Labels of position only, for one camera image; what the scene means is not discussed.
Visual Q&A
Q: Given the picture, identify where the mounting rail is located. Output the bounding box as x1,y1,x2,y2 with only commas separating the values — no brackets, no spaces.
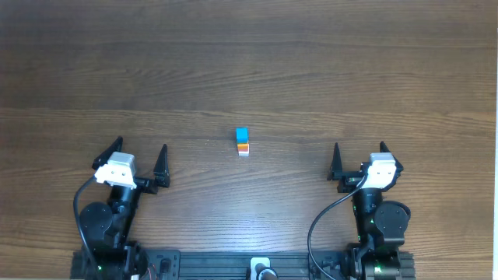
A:
72,248,416,280

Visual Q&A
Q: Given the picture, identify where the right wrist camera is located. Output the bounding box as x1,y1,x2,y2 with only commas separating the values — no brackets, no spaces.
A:
366,152,398,191

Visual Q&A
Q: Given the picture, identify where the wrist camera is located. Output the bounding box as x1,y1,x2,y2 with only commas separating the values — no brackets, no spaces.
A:
366,152,398,191
93,152,138,191

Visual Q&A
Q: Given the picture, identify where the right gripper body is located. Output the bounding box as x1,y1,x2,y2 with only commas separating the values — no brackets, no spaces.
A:
336,163,369,194

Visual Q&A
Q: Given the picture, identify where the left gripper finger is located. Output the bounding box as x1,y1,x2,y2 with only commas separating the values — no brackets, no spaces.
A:
153,143,171,188
91,135,124,171

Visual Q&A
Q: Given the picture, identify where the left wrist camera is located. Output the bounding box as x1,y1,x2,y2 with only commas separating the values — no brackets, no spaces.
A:
93,152,138,191

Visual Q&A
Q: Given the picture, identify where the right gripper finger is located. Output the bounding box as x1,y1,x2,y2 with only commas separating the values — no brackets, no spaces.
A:
379,141,405,176
327,142,344,182

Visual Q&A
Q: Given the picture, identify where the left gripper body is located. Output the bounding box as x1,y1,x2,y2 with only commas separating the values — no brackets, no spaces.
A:
134,177,160,195

